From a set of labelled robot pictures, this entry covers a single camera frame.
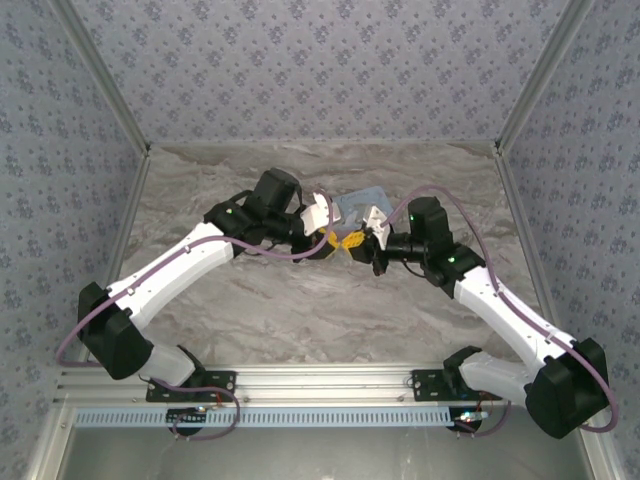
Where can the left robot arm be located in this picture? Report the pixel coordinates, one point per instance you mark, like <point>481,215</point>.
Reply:
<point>165,270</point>

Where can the small circuit board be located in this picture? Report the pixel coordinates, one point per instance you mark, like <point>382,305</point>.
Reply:
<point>187,416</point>
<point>469,418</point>

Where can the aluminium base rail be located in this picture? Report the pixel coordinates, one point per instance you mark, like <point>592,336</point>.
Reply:
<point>320,382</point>

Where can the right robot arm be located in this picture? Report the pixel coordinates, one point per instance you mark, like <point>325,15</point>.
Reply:
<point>505,320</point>

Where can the aluminium frame post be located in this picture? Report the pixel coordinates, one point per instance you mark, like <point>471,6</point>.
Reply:
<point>542,80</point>
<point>107,85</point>

